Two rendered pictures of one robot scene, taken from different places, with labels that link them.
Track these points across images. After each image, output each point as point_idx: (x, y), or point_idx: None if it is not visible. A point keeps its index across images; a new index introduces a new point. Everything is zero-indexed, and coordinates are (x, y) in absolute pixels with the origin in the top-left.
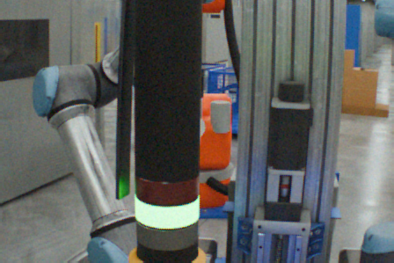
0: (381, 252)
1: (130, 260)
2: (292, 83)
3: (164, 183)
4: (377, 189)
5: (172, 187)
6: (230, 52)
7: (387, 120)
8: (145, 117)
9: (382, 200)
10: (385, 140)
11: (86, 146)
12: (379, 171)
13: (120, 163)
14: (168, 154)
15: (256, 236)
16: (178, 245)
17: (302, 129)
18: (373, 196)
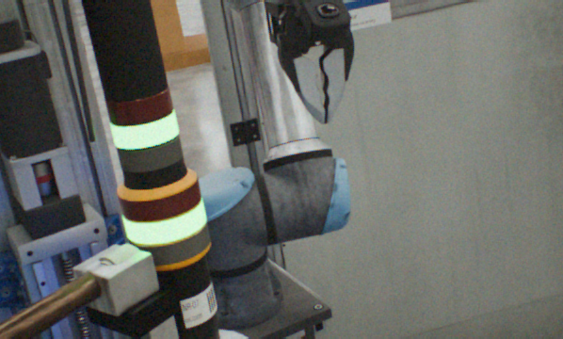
0: (218, 214)
1: (132, 197)
2: None
3: (153, 96)
4: (120, 172)
5: (160, 98)
6: None
7: (88, 60)
8: (120, 38)
9: None
10: (98, 92)
11: None
12: (110, 143)
13: (88, 100)
14: (150, 67)
15: (28, 270)
16: (176, 156)
17: (40, 87)
18: (119, 185)
